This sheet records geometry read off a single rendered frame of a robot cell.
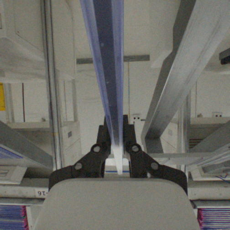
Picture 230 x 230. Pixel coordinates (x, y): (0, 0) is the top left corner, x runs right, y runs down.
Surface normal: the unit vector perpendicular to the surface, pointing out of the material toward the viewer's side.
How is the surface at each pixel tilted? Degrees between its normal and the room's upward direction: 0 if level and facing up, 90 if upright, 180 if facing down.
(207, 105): 90
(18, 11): 90
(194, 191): 90
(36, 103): 90
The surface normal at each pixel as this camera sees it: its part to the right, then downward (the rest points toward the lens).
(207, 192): -0.04, 0.09
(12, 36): 1.00, -0.03
